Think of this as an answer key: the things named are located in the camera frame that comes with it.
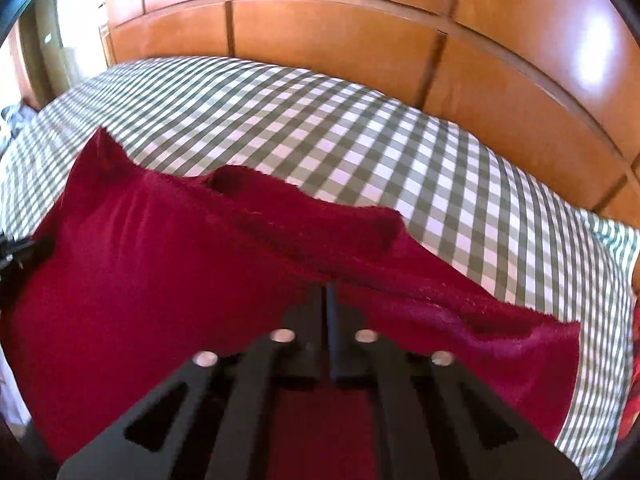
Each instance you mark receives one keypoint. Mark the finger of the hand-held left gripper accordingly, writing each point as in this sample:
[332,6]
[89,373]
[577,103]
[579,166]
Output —
[22,252]

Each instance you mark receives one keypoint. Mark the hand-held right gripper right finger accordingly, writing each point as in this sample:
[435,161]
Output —
[340,350]

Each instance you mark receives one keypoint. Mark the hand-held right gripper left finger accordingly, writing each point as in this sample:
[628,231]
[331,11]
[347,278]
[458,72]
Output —
[307,345]

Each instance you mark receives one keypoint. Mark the red cloth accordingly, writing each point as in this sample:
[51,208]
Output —
[150,270]

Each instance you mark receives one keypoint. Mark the green gingham bed sheet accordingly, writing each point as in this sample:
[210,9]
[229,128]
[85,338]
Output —
[375,140]

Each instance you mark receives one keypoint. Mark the wooden headboard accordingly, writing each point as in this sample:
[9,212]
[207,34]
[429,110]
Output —
[350,40]

